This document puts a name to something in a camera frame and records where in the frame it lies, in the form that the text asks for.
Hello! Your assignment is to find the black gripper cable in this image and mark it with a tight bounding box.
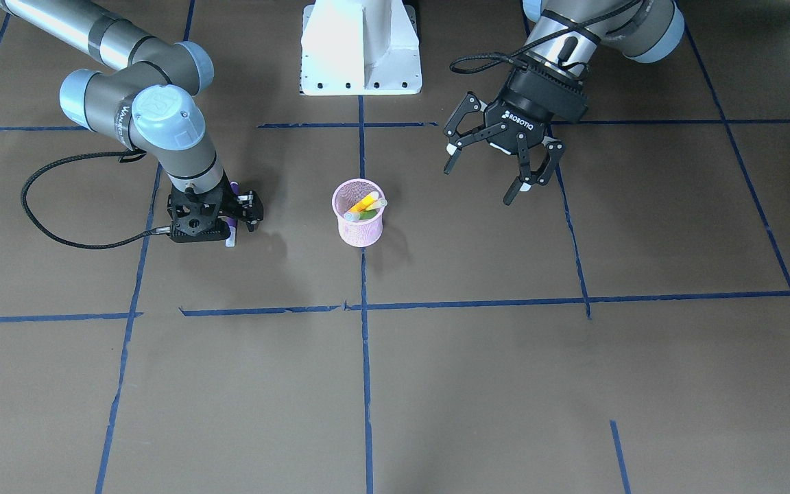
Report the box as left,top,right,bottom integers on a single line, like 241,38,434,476
21,151,176,249

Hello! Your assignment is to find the yellow highlighter pen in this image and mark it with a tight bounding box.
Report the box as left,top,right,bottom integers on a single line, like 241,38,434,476
346,191,380,215

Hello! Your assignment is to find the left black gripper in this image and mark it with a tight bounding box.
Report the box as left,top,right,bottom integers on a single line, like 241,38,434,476
443,68,587,206

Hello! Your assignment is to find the green highlighter pen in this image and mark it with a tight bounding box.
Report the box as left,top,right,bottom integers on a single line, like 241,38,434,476
357,209,380,221

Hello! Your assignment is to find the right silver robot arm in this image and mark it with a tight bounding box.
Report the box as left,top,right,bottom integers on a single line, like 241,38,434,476
0,1,263,242

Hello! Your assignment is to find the white pedestal column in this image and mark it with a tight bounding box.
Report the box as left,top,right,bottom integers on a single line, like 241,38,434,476
299,1,423,97

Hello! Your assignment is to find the purple highlighter pen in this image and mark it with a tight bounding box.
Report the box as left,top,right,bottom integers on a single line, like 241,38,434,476
225,181,239,248

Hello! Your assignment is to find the orange highlighter pen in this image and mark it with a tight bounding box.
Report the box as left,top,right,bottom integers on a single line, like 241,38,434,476
343,199,387,222

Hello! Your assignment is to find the pink mesh pen holder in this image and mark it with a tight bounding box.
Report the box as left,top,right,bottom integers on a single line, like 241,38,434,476
331,178,387,248

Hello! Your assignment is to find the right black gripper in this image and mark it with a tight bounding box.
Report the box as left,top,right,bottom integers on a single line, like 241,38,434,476
217,185,264,232

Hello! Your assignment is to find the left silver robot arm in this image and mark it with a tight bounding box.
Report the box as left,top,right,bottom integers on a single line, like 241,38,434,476
443,1,684,205

